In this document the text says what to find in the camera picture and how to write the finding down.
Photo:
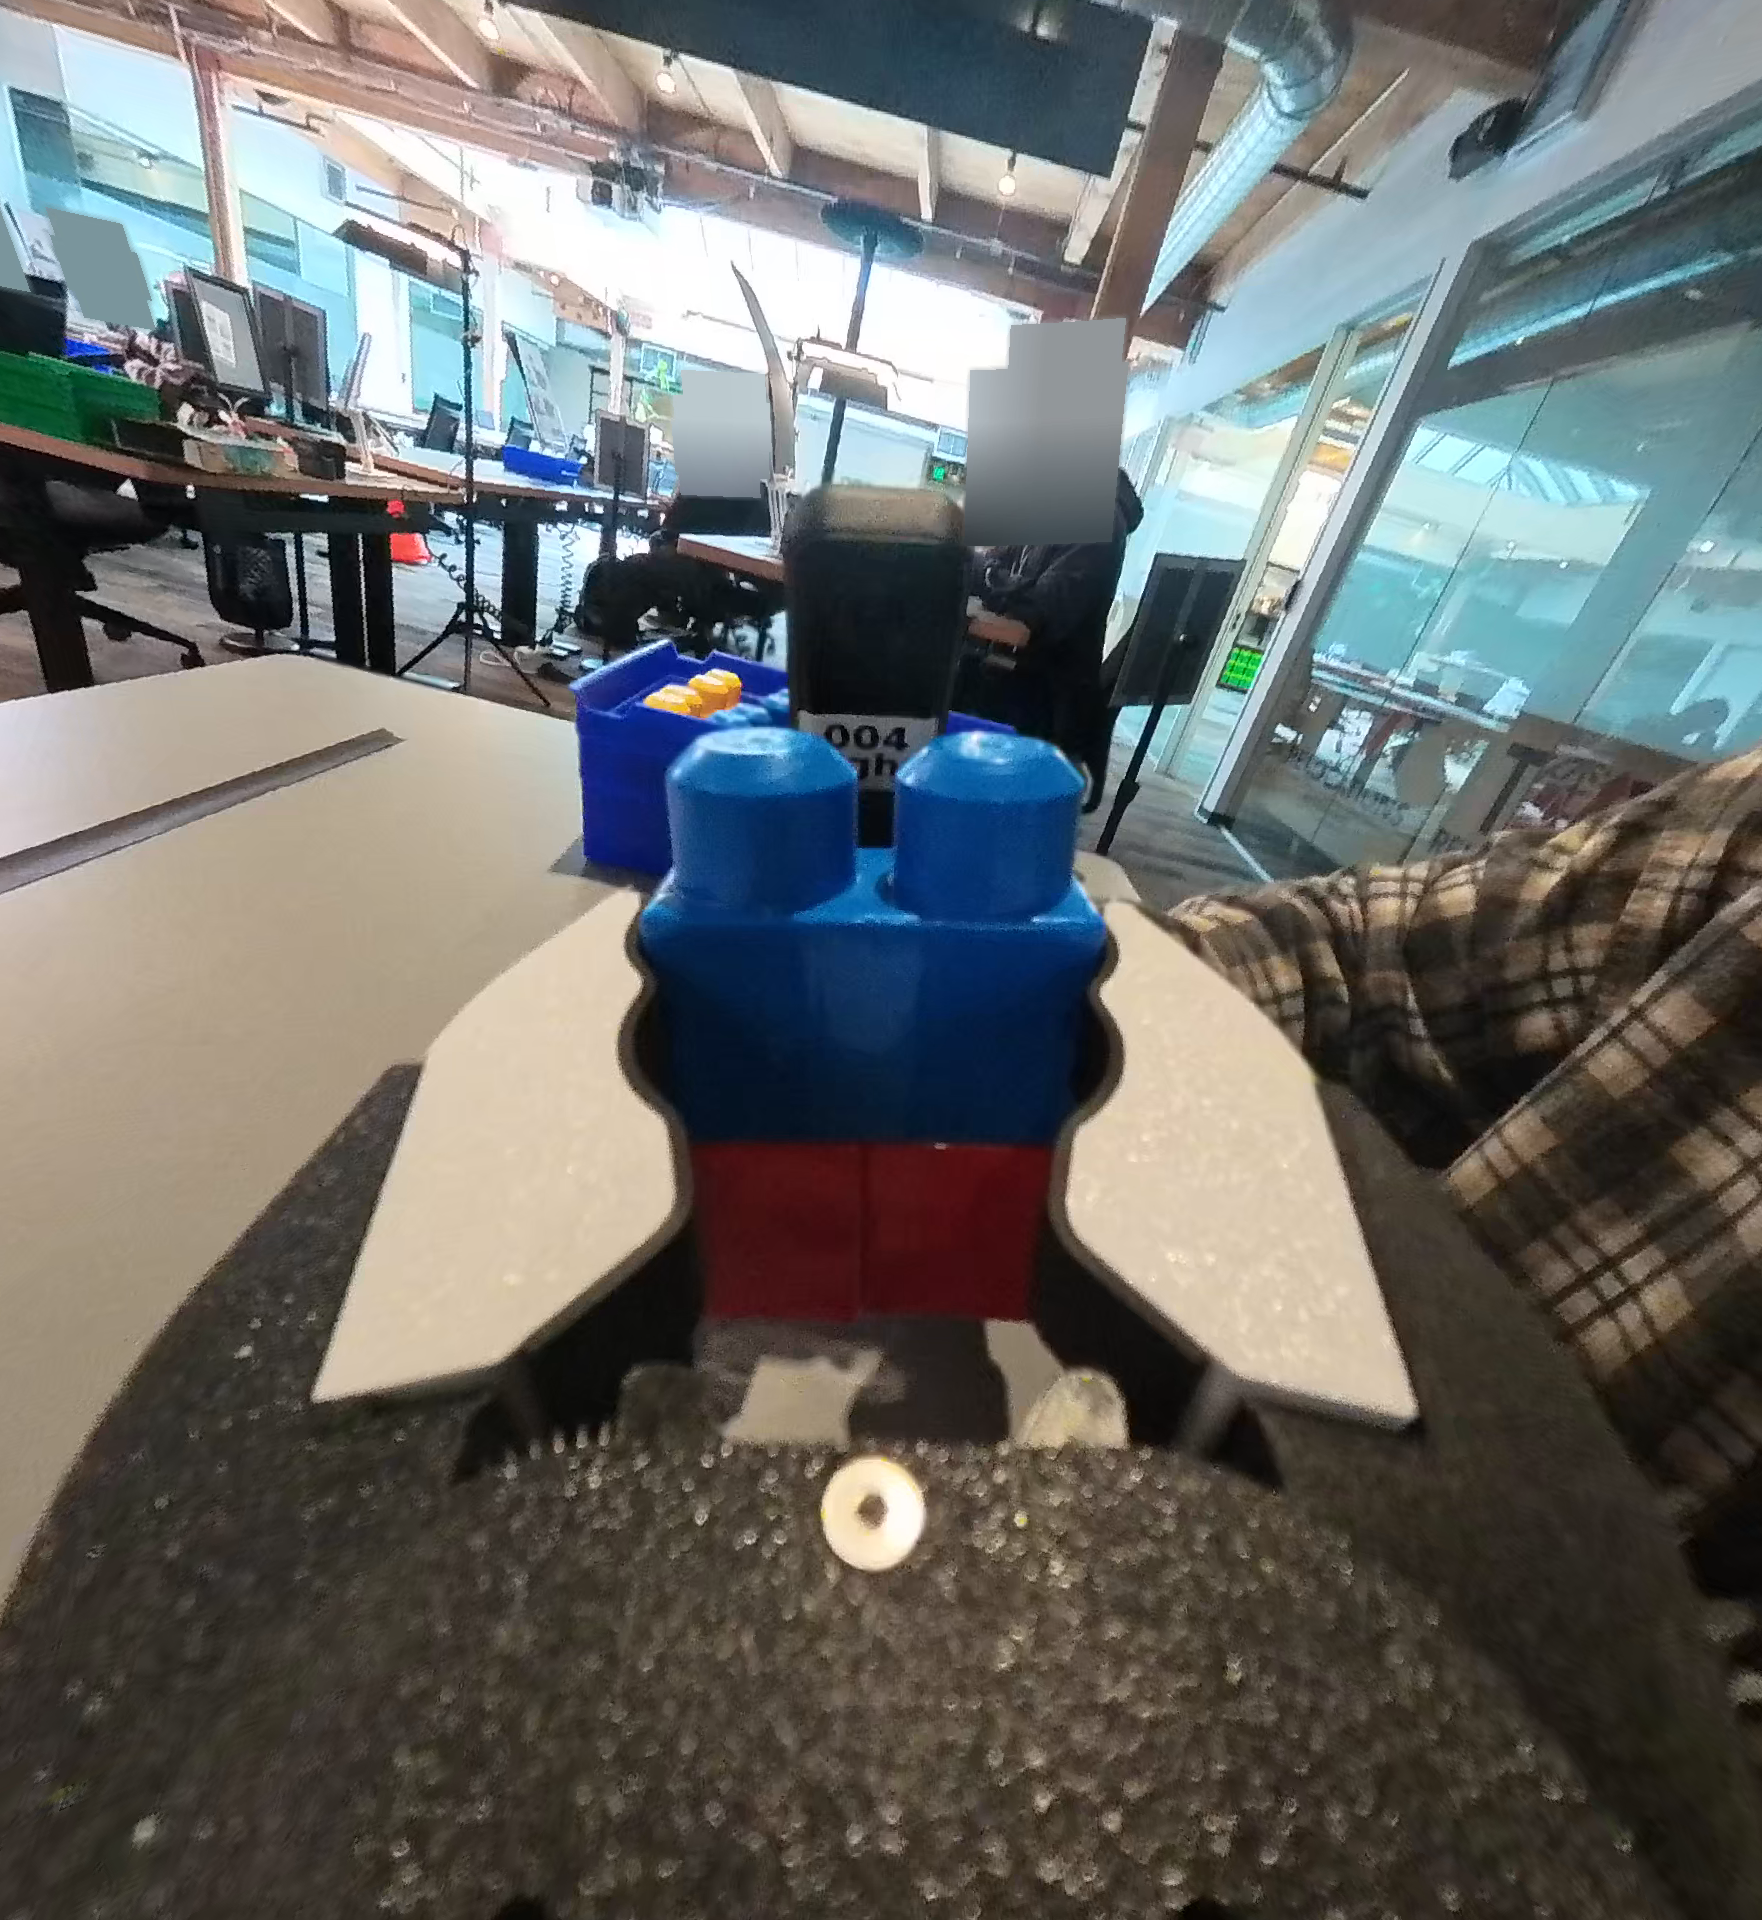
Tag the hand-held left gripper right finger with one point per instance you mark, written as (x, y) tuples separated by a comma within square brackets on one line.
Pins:
[(1226, 1184)]

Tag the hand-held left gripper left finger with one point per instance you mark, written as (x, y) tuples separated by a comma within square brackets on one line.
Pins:
[(521, 1171)]

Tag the yellow mega block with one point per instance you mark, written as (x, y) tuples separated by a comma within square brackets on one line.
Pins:
[(665, 699), (718, 689)]

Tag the blue plastic bin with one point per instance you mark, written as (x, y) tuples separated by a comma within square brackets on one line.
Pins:
[(619, 781)]

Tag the red mega block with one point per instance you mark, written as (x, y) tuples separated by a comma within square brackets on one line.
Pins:
[(865, 1232)]

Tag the blue mega block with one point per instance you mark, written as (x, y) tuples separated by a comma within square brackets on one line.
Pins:
[(865, 1022)]

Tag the person's right forearm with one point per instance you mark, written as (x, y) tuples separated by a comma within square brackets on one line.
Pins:
[(1600, 1049)]

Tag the black screen on stand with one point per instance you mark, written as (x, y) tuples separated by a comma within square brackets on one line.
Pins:
[(1181, 631)]

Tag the black light stand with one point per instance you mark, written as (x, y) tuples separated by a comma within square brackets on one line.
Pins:
[(465, 451)]

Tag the orange cone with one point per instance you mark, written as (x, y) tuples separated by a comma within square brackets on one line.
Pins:
[(409, 548)]

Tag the long wooden desk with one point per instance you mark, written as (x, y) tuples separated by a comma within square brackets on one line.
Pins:
[(355, 490)]

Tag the black ceiling panel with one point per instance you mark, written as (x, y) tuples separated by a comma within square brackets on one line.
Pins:
[(851, 61)]

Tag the black trash bin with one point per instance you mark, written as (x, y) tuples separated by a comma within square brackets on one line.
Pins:
[(246, 594)]

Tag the black computer monitor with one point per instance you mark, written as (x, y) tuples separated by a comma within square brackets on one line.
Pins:
[(296, 353), (221, 337)]

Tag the black office chair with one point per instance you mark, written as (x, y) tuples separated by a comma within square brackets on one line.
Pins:
[(56, 542)]

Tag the stack of green bins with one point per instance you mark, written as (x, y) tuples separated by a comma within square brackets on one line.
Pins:
[(27, 390)]

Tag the silver ceiling duct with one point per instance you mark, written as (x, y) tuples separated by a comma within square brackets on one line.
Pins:
[(1270, 106)]

